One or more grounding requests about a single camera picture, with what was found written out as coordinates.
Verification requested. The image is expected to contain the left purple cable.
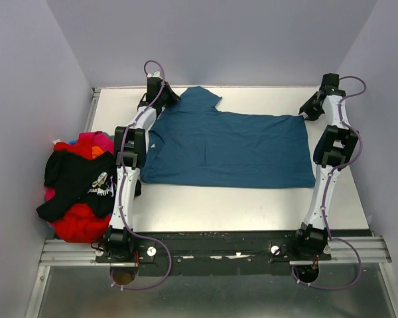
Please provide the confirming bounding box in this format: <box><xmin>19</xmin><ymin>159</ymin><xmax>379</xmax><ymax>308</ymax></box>
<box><xmin>109</xmin><ymin>60</ymin><xmax>173</xmax><ymax>292</ymax></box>

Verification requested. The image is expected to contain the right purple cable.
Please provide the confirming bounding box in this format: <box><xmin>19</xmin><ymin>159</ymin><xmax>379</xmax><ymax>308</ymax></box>
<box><xmin>291</xmin><ymin>76</ymin><xmax>367</xmax><ymax>291</ymax></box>

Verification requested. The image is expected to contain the red t shirt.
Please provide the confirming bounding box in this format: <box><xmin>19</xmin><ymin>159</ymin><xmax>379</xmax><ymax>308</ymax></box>
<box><xmin>48</xmin><ymin>135</ymin><xmax>112</xmax><ymax>244</ymax></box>

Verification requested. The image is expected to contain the aluminium frame rail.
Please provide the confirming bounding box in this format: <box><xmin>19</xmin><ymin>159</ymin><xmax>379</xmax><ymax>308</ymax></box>
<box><xmin>27</xmin><ymin>240</ymin><xmax>395</xmax><ymax>317</ymax></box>

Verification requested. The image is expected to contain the black t shirt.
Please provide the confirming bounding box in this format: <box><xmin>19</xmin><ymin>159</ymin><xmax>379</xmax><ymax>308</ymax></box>
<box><xmin>36</xmin><ymin>150</ymin><xmax>117</xmax><ymax>223</ymax></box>

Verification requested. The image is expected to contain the teal blue t shirt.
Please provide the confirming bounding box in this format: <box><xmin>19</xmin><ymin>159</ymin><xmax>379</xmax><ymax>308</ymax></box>
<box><xmin>141</xmin><ymin>87</ymin><xmax>315</xmax><ymax>189</ymax></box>

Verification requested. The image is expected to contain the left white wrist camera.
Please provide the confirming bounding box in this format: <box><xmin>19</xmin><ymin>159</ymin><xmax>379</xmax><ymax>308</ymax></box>
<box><xmin>147</xmin><ymin>70</ymin><xmax>163</xmax><ymax>79</ymax></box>

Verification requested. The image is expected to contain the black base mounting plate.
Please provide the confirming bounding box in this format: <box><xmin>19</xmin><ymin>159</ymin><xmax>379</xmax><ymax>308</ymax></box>
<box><xmin>96</xmin><ymin>231</ymin><xmax>331</xmax><ymax>277</ymax></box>

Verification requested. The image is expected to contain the purple cable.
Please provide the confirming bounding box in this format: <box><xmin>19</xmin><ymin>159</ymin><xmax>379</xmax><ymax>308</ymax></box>
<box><xmin>291</xmin><ymin>76</ymin><xmax>367</xmax><ymax>291</ymax></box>
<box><xmin>109</xmin><ymin>60</ymin><xmax>173</xmax><ymax>292</ymax></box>

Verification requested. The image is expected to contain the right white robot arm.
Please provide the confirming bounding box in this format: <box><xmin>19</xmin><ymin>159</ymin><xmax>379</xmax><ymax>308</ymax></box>
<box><xmin>291</xmin><ymin>73</ymin><xmax>359</xmax><ymax>260</ymax></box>

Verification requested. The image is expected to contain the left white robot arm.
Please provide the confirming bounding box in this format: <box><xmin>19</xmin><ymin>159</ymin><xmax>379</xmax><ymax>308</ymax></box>
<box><xmin>103</xmin><ymin>71</ymin><xmax>180</xmax><ymax>262</ymax></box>

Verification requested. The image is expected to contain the orange t shirt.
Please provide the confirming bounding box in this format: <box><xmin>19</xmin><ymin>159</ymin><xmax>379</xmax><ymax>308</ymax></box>
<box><xmin>92</xmin><ymin>146</ymin><xmax>103</xmax><ymax>159</ymax></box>

